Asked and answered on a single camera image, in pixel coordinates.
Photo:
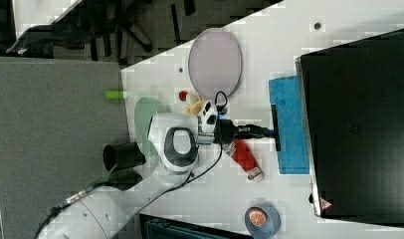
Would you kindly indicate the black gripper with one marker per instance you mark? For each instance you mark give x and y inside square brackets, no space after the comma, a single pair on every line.
[225,130]

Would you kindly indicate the black oven door handle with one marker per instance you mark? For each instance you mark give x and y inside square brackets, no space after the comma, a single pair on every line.
[276,127]

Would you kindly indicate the blue oven door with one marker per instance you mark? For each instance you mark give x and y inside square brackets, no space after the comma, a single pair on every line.
[285,94]

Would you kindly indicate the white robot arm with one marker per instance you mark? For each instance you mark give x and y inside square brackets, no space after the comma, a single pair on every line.
[101,211]

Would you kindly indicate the black toaster oven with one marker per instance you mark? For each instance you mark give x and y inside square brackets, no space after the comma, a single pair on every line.
[353,117]

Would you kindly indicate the red ketchup bottle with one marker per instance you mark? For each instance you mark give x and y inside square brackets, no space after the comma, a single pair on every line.
[238,150]

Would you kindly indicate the yellow toy banana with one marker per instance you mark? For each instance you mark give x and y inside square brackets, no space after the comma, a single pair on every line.
[193,107]

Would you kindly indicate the lilac oval plate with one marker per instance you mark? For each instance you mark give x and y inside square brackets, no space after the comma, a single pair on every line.
[215,63]

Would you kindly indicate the red toy fruit upper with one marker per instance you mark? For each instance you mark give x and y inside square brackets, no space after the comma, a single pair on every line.
[182,96]

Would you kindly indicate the orange slice toy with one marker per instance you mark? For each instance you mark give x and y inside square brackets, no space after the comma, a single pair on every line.
[257,216]

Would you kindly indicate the blue bowl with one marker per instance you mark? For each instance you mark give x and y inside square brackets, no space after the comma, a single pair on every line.
[270,228]

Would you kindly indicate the large green bowl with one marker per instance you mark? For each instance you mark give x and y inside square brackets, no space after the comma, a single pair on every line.
[144,110]

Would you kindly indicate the black cylinder lower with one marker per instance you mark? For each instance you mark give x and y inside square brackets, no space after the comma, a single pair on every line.
[124,179]

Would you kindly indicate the black cylinder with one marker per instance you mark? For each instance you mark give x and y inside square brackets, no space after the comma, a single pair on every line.
[122,156]
[124,179]

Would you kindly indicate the dark teal crate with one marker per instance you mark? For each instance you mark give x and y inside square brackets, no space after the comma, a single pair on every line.
[160,228]

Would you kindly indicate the black cylinder upper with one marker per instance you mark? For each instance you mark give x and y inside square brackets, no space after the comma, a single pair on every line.
[122,156]

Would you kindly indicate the green marker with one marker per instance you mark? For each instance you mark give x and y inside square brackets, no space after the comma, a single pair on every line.
[115,95]

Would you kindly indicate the black office chair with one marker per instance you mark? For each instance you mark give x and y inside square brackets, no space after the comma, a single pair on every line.
[72,24]

